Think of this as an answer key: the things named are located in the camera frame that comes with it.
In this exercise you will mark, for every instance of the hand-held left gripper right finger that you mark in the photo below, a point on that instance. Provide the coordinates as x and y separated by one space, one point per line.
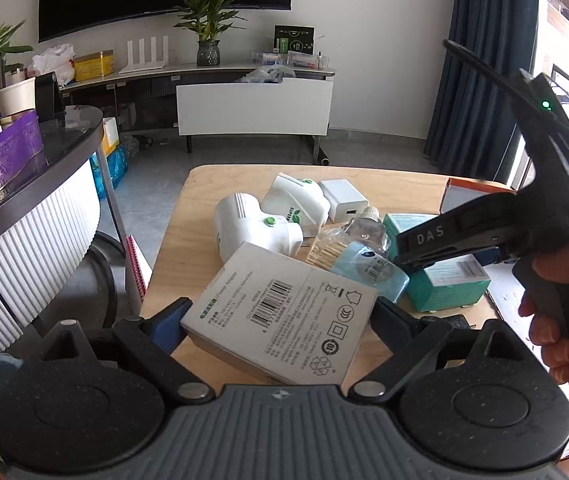
392 327

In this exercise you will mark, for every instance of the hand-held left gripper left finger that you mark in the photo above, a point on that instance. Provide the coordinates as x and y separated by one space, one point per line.
162 330

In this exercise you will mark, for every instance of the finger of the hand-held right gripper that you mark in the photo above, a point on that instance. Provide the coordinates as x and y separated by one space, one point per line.
459 232
429 259

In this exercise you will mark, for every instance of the teal cardboard box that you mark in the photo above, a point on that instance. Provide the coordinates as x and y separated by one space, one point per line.
444 290

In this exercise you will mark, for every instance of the orange white cardboard box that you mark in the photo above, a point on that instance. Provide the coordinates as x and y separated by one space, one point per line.
469 195

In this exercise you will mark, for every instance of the blue plastic packet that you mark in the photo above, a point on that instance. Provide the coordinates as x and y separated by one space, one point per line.
374 272

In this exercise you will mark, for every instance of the clear glass liquid bottle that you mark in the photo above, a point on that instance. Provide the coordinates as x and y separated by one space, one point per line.
364 232

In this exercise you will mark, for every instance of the clear toothpick container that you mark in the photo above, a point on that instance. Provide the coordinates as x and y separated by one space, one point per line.
329 250

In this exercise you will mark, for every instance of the white power adapter box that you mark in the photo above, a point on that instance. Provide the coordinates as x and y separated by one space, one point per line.
284 310

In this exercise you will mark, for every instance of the white plug-in mosquito repeller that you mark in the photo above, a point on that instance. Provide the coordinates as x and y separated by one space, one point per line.
292 202
244 225

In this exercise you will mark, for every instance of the person's right hand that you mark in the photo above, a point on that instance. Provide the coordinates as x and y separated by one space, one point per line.
549 340

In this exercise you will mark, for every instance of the red spiral notebook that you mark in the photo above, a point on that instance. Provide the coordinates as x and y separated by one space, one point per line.
138 270

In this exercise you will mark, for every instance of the white USB charger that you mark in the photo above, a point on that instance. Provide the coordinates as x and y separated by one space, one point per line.
342 200

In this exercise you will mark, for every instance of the dark counter with ribbed front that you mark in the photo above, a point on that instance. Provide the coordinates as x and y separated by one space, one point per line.
39 240

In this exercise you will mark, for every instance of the dark blue curtain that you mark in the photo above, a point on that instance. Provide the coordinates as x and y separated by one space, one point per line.
479 60

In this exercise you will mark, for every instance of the blue plastic bag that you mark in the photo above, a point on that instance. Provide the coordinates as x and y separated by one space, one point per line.
112 172

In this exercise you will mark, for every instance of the white yellow carton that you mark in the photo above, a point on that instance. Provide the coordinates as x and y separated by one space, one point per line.
110 135

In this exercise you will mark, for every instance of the clear plastic organiser trays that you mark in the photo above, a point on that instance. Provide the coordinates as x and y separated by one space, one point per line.
304 60

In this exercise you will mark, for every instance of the TV stand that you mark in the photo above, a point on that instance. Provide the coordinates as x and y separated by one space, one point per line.
254 105

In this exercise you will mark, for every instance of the crumpled grey plastic bag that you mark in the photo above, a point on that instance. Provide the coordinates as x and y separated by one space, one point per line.
264 75

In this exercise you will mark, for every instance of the green black box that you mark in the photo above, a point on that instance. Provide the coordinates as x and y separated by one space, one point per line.
293 40

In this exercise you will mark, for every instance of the black stand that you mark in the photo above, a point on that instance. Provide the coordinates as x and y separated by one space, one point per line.
48 97

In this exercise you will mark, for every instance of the white router with antennas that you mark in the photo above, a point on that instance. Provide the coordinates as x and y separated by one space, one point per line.
142 62

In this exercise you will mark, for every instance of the yellow box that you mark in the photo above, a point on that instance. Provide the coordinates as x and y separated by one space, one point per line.
93 66

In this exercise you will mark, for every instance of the paper cup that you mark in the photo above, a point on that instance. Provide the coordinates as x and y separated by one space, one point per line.
17 97

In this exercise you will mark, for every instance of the white plastic bag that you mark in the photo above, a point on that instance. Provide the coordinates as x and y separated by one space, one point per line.
54 62

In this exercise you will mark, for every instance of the potted plant in dark vase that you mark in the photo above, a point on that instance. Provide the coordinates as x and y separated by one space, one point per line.
208 25

